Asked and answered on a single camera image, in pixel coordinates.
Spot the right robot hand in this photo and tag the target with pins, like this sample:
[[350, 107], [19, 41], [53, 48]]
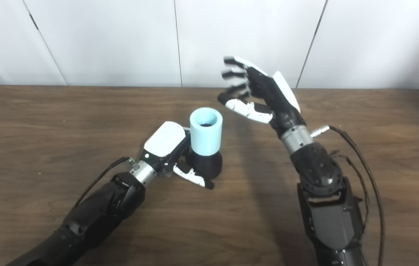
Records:
[[272, 96]]

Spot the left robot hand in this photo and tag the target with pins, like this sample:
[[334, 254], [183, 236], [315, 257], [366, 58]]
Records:
[[165, 142]]

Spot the light blue cylinder cup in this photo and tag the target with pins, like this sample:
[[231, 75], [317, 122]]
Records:
[[205, 140]]

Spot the black nozzle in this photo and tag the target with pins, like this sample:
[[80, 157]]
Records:
[[207, 166]]

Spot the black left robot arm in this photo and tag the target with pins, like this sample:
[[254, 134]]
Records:
[[91, 221]]

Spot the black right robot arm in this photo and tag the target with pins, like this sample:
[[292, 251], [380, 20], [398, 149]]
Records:
[[324, 199]]

